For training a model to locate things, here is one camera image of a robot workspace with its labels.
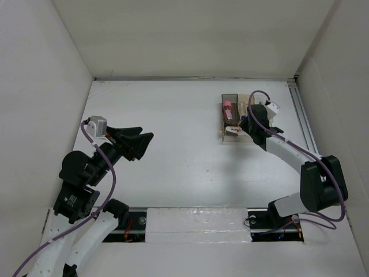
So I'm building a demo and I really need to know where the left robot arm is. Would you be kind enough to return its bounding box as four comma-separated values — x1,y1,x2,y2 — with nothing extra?
14,118,154,276

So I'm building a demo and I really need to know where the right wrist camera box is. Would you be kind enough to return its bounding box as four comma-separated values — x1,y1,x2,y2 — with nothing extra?
265,101,280,121

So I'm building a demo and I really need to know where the aluminium rail right side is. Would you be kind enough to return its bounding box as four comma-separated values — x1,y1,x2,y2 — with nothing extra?
287,78,318,154

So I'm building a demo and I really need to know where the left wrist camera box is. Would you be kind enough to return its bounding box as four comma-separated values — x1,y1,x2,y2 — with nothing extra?
86,115,107,138

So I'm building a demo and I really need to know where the pink correction tape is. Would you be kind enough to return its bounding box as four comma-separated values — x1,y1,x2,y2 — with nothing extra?
225,126,245,136

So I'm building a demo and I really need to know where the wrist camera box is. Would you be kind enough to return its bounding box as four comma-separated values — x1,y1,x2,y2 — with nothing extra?
86,115,107,138
265,101,280,121

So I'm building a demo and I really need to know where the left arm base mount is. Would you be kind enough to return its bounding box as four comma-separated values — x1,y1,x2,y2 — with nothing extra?
103,208,147,243

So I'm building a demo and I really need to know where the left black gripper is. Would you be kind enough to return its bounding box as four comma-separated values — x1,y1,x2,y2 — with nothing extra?
88,124,154,184

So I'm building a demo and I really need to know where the clear glue bottle blue cap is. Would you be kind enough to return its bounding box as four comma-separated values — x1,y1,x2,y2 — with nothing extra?
238,101,248,121

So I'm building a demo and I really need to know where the transparent desk organizer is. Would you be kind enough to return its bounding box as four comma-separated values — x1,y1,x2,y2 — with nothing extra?
221,93,273,143

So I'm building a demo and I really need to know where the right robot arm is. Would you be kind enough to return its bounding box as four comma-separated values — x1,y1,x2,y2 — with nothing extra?
240,104,348,233

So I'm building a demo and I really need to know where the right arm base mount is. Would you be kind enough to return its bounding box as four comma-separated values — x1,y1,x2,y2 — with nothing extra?
243,208,304,242

